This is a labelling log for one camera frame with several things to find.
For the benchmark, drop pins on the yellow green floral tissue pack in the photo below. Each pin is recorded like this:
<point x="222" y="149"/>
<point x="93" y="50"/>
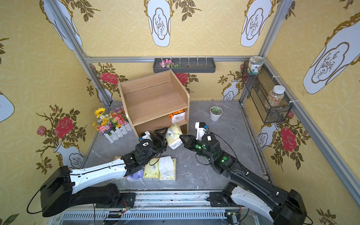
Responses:
<point x="151" y="170"/>

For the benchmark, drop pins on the black wire wall basket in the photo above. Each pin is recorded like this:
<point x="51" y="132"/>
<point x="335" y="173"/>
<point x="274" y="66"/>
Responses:
<point x="259" y="87"/>

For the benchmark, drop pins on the printed jar on basket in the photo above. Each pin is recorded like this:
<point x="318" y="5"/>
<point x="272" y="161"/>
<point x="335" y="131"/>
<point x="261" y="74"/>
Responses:
<point x="255" y="64"/>

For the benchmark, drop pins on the purple Vinda tissue pack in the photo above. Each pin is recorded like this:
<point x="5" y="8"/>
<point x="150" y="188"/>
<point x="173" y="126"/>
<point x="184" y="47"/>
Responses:
<point x="137" y="176"/>

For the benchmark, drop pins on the pink flowers in tray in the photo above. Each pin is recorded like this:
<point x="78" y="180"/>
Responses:
<point x="168" y="64"/>

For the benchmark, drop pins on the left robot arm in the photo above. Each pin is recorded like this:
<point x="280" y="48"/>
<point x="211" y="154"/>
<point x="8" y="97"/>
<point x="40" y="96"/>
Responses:
<point x="67" y="188"/>

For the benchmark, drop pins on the artificial flowers white fence planter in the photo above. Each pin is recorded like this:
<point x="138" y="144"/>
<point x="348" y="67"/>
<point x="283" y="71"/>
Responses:
<point x="113" y="125"/>

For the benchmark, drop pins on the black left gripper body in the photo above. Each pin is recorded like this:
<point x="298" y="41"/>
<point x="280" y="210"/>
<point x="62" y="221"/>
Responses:
<point x="160" y="138"/>

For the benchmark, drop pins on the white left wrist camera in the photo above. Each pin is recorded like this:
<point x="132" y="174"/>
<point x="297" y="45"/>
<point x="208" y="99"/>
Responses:
<point x="145" y="135"/>

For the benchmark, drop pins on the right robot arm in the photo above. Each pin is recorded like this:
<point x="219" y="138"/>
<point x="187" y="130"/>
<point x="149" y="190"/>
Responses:
<point x="246" y="188"/>

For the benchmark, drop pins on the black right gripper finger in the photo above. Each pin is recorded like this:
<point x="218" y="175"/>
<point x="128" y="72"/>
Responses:
<point x="189" y="143"/>
<point x="187" y="137"/>

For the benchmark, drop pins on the wooden shelf unit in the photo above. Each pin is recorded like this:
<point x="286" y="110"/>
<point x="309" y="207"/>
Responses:
<point x="149" y="100"/>

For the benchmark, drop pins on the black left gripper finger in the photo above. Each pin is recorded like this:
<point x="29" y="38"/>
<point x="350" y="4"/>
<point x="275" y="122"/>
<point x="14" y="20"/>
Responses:
<point x="159" y="136"/>
<point x="164" y="144"/>

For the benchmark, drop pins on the white floral tissue pack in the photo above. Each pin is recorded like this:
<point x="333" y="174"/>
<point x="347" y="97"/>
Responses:
<point x="167" y="169"/>

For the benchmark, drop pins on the glass jar white lid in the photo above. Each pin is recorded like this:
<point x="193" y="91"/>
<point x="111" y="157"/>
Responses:
<point x="275" y="96"/>

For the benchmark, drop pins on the grey wall tray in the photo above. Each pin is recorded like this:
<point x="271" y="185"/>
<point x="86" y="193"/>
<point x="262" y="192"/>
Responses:
<point x="187" y="65"/>

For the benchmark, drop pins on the orange white tissue box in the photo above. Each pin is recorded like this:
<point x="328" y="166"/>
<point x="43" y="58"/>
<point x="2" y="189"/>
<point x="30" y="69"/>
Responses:
<point x="177" y="116"/>

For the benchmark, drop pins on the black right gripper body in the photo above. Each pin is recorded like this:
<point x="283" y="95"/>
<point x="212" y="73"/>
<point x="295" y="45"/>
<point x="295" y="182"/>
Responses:
<point x="191" y="140"/>

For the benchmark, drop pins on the small potted cactus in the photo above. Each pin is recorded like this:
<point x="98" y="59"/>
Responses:
<point x="215" y="113"/>

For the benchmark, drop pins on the metal base rail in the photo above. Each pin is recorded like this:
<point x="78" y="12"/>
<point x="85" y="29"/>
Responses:
<point x="167" y="205"/>

